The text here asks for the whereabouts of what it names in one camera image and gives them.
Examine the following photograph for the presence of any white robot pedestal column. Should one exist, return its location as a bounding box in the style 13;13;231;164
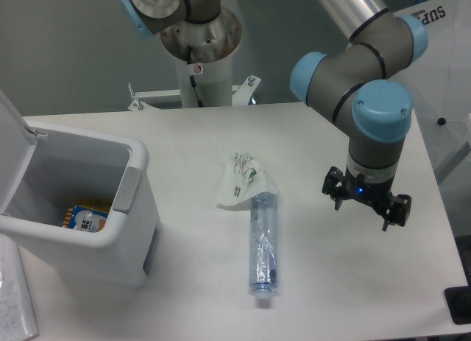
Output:
160;7;242;91

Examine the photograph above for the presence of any black device at edge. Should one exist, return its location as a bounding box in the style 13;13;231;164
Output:
444;286;470;325

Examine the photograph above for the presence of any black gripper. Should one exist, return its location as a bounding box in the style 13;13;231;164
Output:
322;166;411;231

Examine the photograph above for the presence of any white paper notebook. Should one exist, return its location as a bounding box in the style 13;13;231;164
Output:
1;234;39;340

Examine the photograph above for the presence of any white pedestal base bracket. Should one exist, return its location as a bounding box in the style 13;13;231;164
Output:
127;74;261;111

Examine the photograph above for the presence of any crushed clear plastic bottle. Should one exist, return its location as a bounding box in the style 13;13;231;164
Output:
249;192;277;309

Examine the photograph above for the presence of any crumpled white plastic wrapper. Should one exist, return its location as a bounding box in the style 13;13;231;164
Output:
216;150;278;211

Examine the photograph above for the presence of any blue yellow snack packet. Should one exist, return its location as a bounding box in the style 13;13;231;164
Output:
62;199;112;233

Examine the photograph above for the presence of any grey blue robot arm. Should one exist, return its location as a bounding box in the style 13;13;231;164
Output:
119;0;428;226

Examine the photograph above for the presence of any white superior umbrella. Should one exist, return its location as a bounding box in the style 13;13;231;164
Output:
393;0;470;182

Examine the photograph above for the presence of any white trash can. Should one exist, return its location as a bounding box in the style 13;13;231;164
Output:
1;96;160;286

